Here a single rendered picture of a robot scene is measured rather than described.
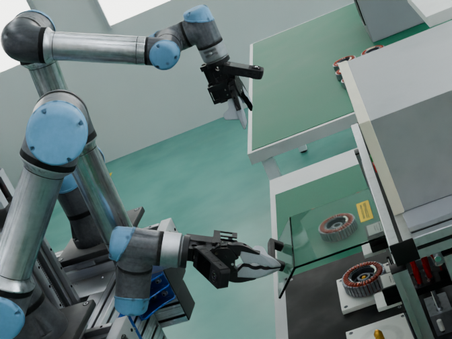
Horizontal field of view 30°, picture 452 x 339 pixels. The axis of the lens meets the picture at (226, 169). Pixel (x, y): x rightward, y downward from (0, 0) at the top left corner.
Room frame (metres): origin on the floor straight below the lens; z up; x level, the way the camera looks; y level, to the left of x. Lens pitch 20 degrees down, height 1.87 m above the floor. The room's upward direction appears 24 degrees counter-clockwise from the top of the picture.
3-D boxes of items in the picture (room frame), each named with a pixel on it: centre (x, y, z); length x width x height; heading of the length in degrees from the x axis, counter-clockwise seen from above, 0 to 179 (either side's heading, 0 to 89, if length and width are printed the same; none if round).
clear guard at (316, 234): (1.65, -0.17, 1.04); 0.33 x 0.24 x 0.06; 79
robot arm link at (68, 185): (2.30, 0.41, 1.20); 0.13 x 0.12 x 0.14; 170
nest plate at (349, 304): (1.84, -0.20, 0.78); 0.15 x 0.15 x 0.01; 79
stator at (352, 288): (1.84, -0.20, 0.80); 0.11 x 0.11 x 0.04
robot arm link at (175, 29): (2.33, 0.00, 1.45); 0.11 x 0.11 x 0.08; 80
